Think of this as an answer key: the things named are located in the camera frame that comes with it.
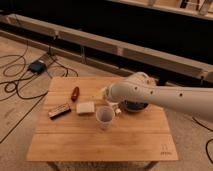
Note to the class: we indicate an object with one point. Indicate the dark rectangular eraser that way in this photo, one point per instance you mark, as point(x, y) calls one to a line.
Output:
point(59, 110)

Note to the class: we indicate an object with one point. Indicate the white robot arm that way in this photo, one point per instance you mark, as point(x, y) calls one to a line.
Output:
point(198, 102)

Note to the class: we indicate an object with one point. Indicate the white sponge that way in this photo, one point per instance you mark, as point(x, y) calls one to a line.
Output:
point(85, 108)

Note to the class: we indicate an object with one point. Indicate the white paper cup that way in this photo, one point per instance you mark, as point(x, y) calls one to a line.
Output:
point(104, 116)

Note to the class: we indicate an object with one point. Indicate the dark bowl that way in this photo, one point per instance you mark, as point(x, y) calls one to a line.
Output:
point(133, 107)

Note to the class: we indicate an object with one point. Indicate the wooden table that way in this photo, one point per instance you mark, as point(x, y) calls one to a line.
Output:
point(63, 135)

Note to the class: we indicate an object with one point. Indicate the dark power adapter box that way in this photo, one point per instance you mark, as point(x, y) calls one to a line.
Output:
point(37, 67)

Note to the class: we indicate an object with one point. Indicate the long wooden shelf beam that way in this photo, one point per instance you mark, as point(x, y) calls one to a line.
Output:
point(142, 54)

